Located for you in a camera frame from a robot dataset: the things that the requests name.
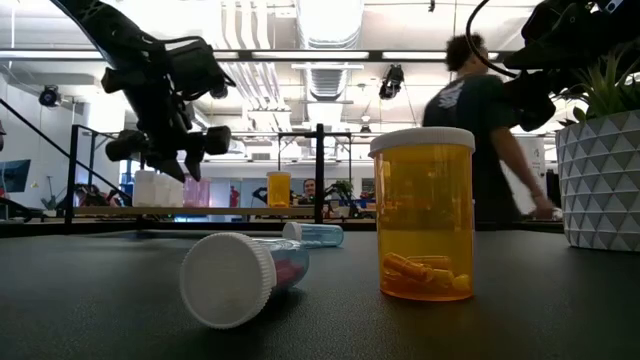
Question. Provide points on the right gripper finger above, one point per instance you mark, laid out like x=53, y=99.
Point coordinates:
x=530, y=100
x=550, y=59

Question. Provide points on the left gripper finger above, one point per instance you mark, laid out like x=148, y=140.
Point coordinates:
x=172, y=167
x=194, y=162

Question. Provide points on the white pill bottle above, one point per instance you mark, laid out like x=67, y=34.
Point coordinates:
x=177, y=195
x=162, y=192
x=144, y=190

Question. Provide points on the small pink pill bottle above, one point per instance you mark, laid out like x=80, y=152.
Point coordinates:
x=205, y=195

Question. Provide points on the dark red pill bottle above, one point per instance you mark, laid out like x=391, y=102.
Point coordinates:
x=234, y=197

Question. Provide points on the blue pill bottle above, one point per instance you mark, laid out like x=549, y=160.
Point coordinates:
x=320, y=235

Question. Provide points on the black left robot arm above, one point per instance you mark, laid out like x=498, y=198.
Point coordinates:
x=100, y=25

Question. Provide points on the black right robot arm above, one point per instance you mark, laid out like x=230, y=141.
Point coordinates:
x=627, y=25

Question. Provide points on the white pillar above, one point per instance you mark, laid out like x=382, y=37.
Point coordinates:
x=537, y=155

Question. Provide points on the black ceiling spotlight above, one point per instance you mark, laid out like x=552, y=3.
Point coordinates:
x=220, y=91
x=391, y=82
x=50, y=96

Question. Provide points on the wooden tray board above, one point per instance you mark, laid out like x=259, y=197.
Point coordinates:
x=225, y=211

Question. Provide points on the person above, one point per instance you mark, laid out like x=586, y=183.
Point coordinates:
x=470, y=110
x=309, y=191

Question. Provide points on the succulent in white pot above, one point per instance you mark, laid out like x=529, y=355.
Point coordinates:
x=600, y=185

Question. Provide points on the background green plant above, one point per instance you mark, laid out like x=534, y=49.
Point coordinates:
x=343, y=189

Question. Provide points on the black table mat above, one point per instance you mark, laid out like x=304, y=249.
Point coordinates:
x=525, y=310

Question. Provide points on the silver air duct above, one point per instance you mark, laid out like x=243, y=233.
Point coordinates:
x=327, y=80

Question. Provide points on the dark wall monitor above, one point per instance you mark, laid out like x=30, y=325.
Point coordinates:
x=14, y=175

